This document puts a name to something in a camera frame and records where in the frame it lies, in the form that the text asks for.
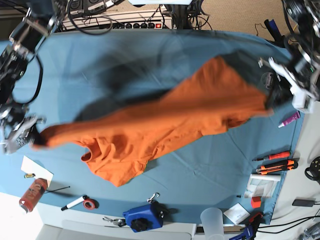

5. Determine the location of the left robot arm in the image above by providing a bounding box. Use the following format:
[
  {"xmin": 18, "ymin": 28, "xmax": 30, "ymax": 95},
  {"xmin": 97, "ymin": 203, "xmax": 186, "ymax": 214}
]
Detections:
[{"xmin": 258, "ymin": 0, "xmax": 320, "ymax": 114}]

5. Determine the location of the grey remote control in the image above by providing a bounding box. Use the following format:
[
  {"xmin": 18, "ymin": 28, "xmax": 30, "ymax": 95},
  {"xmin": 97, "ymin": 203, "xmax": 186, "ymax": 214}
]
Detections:
[{"xmin": 6, "ymin": 130, "xmax": 29, "ymax": 150}]

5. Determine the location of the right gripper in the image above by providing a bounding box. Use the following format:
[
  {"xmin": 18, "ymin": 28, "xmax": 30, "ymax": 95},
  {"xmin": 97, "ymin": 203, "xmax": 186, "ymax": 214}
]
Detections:
[{"xmin": 0, "ymin": 104, "xmax": 48, "ymax": 148}]

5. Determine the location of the red drink can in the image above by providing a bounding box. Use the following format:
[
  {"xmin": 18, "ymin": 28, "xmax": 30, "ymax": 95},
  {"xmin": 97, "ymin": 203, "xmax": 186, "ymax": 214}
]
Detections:
[{"xmin": 19, "ymin": 178, "xmax": 48, "ymax": 213}]

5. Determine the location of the orange t-shirt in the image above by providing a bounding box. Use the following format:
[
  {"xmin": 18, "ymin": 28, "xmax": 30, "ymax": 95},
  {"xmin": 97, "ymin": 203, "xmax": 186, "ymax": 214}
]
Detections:
[{"xmin": 32, "ymin": 56, "xmax": 268, "ymax": 187}]

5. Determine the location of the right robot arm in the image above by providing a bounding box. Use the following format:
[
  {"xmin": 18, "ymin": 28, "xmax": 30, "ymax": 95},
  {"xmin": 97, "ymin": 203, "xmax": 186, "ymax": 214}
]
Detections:
[{"xmin": 0, "ymin": 0, "xmax": 68, "ymax": 154}]

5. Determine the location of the white power strip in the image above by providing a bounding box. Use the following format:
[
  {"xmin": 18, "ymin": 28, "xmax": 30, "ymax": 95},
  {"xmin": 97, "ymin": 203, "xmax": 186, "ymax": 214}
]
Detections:
[{"xmin": 62, "ymin": 11, "xmax": 174, "ymax": 31}]

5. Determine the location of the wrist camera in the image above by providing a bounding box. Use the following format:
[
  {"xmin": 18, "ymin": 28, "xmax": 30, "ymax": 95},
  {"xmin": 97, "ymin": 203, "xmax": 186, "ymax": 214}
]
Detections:
[
  {"xmin": 290, "ymin": 87, "xmax": 317, "ymax": 114},
  {"xmin": 0, "ymin": 140, "xmax": 20, "ymax": 155}
]

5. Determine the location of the small orange block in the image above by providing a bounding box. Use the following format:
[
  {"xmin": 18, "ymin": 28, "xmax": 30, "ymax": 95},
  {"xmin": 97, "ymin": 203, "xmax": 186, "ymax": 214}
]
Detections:
[{"xmin": 251, "ymin": 196, "xmax": 262, "ymax": 209}]

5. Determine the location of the orange black screwdriver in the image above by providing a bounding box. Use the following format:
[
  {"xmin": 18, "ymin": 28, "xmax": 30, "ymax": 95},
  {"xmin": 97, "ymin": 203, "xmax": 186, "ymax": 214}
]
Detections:
[{"xmin": 252, "ymin": 151, "xmax": 291, "ymax": 162}]

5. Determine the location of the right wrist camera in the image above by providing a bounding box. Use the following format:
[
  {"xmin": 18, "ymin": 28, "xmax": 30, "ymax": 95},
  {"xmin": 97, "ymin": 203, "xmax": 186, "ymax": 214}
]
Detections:
[{"xmin": 0, "ymin": 140, "xmax": 20, "ymax": 155}]

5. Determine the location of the black cable tie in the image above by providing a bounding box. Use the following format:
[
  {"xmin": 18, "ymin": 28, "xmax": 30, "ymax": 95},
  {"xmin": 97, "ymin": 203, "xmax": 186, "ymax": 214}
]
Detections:
[{"xmin": 45, "ymin": 186, "xmax": 71, "ymax": 194}]

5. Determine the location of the white marker pen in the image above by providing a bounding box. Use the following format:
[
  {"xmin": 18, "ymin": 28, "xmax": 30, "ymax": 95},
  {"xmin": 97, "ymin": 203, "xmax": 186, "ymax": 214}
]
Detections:
[{"xmin": 61, "ymin": 195, "xmax": 88, "ymax": 211}]

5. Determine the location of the purple glue tube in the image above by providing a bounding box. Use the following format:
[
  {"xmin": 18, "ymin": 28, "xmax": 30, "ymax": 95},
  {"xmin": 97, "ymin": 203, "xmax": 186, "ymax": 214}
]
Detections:
[{"xmin": 278, "ymin": 111, "xmax": 301, "ymax": 128}]

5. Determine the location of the black power adapter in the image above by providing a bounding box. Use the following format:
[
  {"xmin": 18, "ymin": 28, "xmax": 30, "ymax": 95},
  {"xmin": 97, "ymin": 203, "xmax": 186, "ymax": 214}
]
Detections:
[{"xmin": 292, "ymin": 198, "xmax": 316, "ymax": 208}]

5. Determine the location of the blue bar clamp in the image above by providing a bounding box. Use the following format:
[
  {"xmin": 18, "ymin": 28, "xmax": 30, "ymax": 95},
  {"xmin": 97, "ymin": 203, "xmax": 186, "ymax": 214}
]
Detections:
[{"xmin": 229, "ymin": 212, "xmax": 264, "ymax": 240}]

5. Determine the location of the clear plastic packet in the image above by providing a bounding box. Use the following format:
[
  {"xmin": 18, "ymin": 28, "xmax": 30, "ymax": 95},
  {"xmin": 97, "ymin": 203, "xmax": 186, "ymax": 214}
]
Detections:
[{"xmin": 244, "ymin": 174, "xmax": 281, "ymax": 198}]

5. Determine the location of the teal tablecloth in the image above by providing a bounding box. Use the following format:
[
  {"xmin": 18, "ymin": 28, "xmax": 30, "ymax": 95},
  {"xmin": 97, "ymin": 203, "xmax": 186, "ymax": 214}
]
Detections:
[{"xmin": 0, "ymin": 30, "xmax": 303, "ymax": 223}]

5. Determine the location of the blue clamp device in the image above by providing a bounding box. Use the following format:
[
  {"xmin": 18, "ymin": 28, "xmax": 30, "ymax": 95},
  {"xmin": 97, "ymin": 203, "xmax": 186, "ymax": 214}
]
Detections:
[{"xmin": 122, "ymin": 201, "xmax": 170, "ymax": 233}]

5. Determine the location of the black round device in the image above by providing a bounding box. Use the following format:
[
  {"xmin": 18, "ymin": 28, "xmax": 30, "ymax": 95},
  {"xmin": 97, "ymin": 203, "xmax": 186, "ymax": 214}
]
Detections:
[{"xmin": 304, "ymin": 156, "xmax": 320, "ymax": 185}]

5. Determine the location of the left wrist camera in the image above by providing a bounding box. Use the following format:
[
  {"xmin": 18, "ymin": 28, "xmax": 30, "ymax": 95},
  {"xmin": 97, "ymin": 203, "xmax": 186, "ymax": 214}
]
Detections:
[{"xmin": 290, "ymin": 87, "xmax": 317, "ymax": 114}]

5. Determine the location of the blue black clamp handle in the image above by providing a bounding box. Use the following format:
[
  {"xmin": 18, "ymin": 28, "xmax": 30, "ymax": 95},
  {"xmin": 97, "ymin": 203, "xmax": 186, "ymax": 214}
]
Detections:
[{"xmin": 264, "ymin": 19, "xmax": 289, "ymax": 48}]

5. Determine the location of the clear bit set case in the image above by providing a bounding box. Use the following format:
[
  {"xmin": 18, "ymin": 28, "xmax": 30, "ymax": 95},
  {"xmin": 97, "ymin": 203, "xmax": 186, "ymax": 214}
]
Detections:
[{"xmin": 260, "ymin": 72, "xmax": 274, "ymax": 90}]

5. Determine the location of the small AA battery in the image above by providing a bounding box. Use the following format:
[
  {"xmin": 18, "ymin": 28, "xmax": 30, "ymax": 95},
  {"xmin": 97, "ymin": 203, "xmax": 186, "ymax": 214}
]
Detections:
[{"xmin": 24, "ymin": 173, "xmax": 36, "ymax": 179}]

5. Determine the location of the translucent plastic cup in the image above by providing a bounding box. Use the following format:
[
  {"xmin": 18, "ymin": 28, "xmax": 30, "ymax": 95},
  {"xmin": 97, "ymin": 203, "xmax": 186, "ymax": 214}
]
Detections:
[{"xmin": 200, "ymin": 207, "xmax": 224, "ymax": 240}]

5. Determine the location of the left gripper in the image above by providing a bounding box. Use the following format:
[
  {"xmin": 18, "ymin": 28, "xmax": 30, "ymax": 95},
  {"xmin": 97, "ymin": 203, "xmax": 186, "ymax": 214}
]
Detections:
[{"xmin": 258, "ymin": 53, "xmax": 320, "ymax": 109}]

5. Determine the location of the white booklet card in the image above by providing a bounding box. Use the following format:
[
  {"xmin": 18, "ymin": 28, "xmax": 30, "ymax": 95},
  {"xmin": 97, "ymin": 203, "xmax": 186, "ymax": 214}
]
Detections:
[{"xmin": 223, "ymin": 203, "xmax": 250, "ymax": 225}]

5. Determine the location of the orange black utility knife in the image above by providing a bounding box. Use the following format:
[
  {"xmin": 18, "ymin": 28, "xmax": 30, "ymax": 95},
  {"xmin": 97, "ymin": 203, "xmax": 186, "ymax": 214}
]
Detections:
[{"xmin": 256, "ymin": 159, "xmax": 299, "ymax": 175}]

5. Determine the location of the white paper card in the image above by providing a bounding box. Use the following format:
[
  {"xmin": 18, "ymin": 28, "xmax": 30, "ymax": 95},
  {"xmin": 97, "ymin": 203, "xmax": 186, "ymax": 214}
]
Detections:
[{"xmin": 20, "ymin": 156, "xmax": 54, "ymax": 187}]

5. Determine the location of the red tape roll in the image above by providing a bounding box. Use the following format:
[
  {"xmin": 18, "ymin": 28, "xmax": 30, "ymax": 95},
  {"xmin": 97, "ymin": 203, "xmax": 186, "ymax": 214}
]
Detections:
[{"xmin": 83, "ymin": 198, "xmax": 97, "ymax": 210}]

